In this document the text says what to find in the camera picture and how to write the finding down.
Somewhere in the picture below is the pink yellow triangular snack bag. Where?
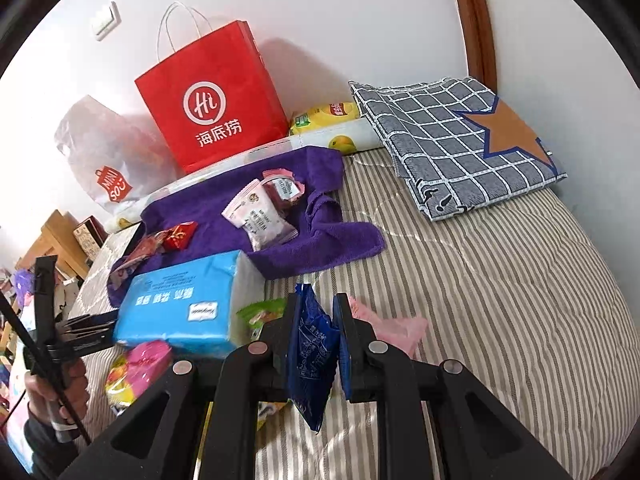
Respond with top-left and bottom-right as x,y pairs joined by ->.
104,340 -> 172,414

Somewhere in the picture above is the Lotso strawberry bar wrapper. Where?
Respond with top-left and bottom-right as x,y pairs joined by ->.
110,231 -> 167,289

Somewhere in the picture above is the pink peach candy packet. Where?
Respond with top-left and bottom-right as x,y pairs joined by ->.
347,296 -> 428,358

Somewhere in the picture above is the green snack packet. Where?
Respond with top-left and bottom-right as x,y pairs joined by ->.
236,298 -> 286,340

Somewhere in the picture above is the red candy packet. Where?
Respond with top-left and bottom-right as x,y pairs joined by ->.
163,221 -> 198,252

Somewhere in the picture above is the dark blue snack packet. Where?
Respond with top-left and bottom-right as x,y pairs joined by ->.
286,284 -> 341,432

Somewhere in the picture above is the pink white lychee jelly packet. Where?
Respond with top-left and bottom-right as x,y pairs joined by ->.
221,179 -> 298,252

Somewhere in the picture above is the pink silver-band snack bag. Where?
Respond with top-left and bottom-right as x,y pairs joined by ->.
262,168 -> 305,209

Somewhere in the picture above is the person left hand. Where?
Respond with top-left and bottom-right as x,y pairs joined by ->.
24,358 -> 91,430

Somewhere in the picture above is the wooden headboard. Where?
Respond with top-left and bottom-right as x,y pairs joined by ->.
14,209 -> 89,280

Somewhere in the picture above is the blue tissue pack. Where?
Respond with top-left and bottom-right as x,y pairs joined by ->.
114,250 -> 265,359

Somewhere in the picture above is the striped quilt mattress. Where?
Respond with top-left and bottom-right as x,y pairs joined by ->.
64,146 -> 632,480

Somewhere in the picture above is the white Miniso plastic bag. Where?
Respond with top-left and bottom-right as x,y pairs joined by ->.
54,96 -> 183,214

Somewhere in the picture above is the purple towel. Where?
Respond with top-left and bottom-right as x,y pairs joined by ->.
126,146 -> 386,280

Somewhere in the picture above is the red Haidilao paper bag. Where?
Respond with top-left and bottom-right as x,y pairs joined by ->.
136,20 -> 288,174

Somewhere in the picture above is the grey checked star cloth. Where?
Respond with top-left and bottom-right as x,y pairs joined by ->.
349,77 -> 566,221

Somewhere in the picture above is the yellow chips bag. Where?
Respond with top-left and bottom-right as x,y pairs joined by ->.
288,102 -> 360,136

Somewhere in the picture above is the fruit-print paper roll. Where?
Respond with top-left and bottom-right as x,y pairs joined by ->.
106,118 -> 382,234

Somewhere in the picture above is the white wall switch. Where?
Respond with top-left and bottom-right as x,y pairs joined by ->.
96,1 -> 122,41

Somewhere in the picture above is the brown wooden door frame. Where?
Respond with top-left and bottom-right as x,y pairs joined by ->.
457,0 -> 498,91

